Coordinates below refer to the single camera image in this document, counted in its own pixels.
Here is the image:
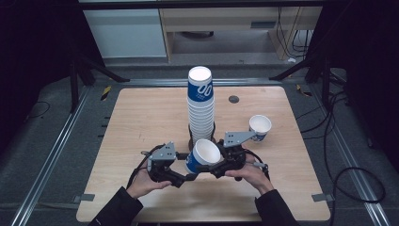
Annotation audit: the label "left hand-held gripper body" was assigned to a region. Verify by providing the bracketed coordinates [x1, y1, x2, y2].
[147, 140, 177, 184]

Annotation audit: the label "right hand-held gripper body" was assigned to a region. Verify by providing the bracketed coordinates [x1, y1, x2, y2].
[218, 131, 258, 172]

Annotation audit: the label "blue white paper cup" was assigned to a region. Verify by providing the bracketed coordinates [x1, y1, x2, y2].
[248, 114, 273, 143]
[184, 138, 222, 175]

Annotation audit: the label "stack of blue paper cups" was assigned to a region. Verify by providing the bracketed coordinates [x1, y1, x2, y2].
[186, 65, 216, 147]

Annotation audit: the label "person's right hand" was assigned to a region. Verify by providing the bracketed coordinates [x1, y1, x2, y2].
[224, 154, 275, 196]

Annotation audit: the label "person's left hand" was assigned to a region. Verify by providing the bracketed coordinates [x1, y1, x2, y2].
[125, 167, 173, 200]

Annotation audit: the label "yellow black tape strip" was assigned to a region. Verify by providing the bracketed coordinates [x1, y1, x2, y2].
[295, 83, 313, 98]
[100, 85, 113, 102]

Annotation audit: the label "black metal stand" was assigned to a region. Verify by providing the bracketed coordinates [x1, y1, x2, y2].
[268, 51, 334, 111]
[68, 51, 131, 114]

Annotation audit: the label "white cabinet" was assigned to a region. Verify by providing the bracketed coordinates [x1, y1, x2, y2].
[83, 8, 168, 59]

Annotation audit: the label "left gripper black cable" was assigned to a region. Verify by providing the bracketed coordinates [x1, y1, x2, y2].
[126, 143, 166, 189]

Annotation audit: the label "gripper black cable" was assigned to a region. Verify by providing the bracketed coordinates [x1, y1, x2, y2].
[244, 148, 271, 182]
[126, 143, 166, 189]

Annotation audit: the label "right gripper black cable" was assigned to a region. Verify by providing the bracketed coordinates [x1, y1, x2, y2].
[244, 148, 271, 182]

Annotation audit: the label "aluminium floor rail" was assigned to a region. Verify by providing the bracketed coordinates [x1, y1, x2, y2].
[310, 84, 391, 226]
[120, 77, 283, 89]
[10, 86, 92, 226]

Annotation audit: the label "grey table bracket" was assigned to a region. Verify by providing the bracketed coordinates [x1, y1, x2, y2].
[311, 193, 335, 202]
[72, 193, 96, 204]

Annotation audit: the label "looped black floor cable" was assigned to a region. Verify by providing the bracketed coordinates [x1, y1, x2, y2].
[323, 90, 387, 226]

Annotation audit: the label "hanging black desk cables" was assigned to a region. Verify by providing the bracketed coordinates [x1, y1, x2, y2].
[276, 7, 314, 60]

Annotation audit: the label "thin black floor cable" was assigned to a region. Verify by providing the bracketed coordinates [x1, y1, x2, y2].
[24, 100, 52, 122]

